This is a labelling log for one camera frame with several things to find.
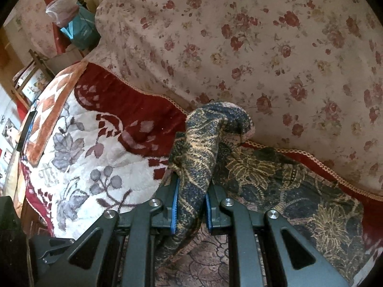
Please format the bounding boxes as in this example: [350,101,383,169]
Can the floral pillow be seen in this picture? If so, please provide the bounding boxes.
[13,0,57,57]

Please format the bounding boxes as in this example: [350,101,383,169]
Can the black flat object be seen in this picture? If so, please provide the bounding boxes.
[16,110,38,153]

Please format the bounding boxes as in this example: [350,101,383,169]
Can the dark cloth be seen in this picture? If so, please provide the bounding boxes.
[0,196,30,287]

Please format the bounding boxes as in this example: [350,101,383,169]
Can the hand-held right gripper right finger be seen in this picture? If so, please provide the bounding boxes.
[206,185,349,287]

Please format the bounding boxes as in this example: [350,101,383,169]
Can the rose print bed sheet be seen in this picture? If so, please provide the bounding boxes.
[87,0,383,202]

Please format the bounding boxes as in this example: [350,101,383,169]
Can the wooden frame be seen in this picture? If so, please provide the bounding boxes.
[12,49,54,102]

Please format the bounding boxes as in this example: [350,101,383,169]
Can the teal bag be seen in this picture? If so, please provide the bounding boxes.
[60,1,101,50]

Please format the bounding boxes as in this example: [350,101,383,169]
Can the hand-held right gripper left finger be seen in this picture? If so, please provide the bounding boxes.
[31,173,181,287]

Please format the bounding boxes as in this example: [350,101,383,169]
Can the floral fleece blanket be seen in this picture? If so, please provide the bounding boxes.
[19,61,383,240]

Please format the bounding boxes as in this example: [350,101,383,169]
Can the white plastic bag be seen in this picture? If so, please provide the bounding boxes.
[45,0,79,29]

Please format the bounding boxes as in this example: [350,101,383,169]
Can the dark paisley patterned garment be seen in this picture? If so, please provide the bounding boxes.
[154,102,374,287]

